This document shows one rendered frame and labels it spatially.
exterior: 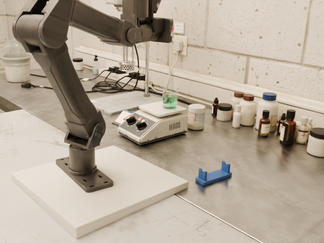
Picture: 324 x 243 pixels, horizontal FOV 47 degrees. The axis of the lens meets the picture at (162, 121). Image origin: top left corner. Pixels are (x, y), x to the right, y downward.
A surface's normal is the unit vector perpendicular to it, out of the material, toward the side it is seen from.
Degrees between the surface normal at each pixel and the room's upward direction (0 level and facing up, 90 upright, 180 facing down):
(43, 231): 0
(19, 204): 0
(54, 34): 89
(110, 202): 2
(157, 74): 90
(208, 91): 90
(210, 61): 90
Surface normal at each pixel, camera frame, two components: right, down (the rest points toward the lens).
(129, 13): -0.55, 0.26
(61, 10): 0.83, 0.19
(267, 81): -0.73, 0.20
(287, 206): 0.03, -0.94
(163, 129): 0.63, 0.28
